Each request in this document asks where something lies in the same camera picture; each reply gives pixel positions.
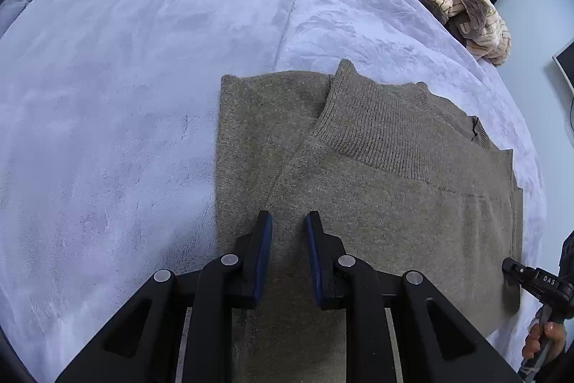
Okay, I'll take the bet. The olive brown knit sweater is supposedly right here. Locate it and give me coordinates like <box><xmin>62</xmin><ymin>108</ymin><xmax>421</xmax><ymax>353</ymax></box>
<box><xmin>215</xmin><ymin>60</ymin><xmax>522</xmax><ymax>382</ymax></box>

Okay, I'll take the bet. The person's right hand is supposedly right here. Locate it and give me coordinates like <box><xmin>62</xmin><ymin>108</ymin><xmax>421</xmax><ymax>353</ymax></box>
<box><xmin>521</xmin><ymin>318</ymin><xmax>569</xmax><ymax>362</ymax></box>

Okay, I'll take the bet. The white framed monitor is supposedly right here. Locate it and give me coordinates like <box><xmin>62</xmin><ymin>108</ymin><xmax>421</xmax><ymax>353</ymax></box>
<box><xmin>552</xmin><ymin>40</ymin><xmax>574</xmax><ymax>92</ymax></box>

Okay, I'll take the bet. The lavender fleece blanket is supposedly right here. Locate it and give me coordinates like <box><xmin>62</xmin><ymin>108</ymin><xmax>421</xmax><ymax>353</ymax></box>
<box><xmin>1</xmin><ymin>0</ymin><xmax>546</xmax><ymax>382</ymax></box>

